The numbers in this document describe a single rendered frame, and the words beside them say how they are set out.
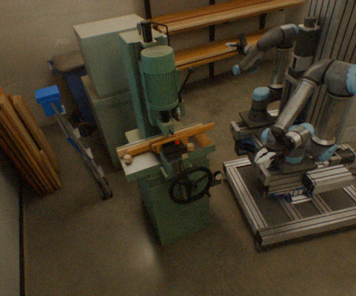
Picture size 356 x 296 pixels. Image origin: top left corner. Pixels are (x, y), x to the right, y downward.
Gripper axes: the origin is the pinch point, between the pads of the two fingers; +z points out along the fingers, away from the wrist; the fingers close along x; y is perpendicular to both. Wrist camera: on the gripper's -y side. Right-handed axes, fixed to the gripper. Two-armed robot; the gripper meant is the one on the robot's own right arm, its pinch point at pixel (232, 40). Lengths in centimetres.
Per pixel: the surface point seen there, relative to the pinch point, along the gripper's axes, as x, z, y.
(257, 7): 132, 132, 33
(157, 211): -120, -74, 62
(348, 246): -1, -142, 125
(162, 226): -121, -74, 82
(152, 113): -96, -50, 1
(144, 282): -151, -93, 104
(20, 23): -161, 175, -32
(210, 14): 57, 132, 19
